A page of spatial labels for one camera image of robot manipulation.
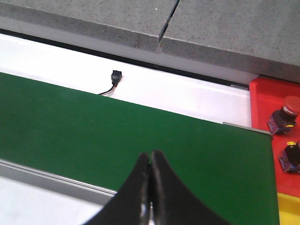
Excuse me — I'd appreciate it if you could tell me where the grey stone slab left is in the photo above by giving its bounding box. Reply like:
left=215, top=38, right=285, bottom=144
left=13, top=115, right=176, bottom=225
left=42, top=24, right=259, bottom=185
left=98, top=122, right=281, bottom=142
left=0, top=0, right=178, bottom=52

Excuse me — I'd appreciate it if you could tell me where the black sensor with cable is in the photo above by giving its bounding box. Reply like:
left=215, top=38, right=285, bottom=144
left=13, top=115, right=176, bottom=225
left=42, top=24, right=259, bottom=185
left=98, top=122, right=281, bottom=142
left=99, top=70, right=122, bottom=96

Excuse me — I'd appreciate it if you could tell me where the grey stone slab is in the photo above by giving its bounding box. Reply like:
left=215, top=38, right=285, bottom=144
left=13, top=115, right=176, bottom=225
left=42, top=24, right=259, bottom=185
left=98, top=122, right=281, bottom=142
left=162, top=0, right=300, bottom=82
left=0, top=0, right=178, bottom=52

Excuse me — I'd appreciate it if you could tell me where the aluminium conveyor side rail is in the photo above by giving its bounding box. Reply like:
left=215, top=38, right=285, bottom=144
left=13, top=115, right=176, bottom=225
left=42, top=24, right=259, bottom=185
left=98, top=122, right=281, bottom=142
left=0, top=159, right=116, bottom=205

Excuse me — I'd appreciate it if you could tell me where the red mushroom push button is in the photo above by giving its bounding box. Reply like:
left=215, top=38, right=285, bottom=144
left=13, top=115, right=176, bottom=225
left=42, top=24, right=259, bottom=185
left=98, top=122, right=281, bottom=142
left=278, top=141, right=300, bottom=174
left=267, top=96, right=300, bottom=135

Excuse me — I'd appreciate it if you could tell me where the green conveyor belt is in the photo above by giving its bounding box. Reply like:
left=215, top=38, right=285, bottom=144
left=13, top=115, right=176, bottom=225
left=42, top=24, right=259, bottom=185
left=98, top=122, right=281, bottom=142
left=0, top=74, right=279, bottom=225

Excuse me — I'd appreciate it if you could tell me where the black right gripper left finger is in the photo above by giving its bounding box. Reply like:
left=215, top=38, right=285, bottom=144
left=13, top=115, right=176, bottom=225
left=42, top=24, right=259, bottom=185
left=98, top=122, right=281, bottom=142
left=85, top=153, right=150, bottom=225

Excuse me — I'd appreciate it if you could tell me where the grey stone slab right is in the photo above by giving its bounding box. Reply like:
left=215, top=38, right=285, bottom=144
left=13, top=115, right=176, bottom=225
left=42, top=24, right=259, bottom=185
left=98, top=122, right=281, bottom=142
left=162, top=0, right=300, bottom=82

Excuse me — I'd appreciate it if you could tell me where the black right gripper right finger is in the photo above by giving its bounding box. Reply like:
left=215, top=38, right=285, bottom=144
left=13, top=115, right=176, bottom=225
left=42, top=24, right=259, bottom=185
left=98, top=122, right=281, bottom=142
left=150, top=150, right=229, bottom=225

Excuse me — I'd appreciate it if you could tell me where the red plastic tray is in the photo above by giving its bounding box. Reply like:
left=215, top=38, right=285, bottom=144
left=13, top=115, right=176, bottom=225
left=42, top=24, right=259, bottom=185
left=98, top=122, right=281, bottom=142
left=249, top=77, right=300, bottom=197

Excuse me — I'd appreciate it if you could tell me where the yellow plastic tray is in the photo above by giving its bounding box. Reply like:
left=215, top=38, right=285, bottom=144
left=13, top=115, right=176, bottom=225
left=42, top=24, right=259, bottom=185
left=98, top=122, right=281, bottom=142
left=277, top=193, right=300, bottom=225

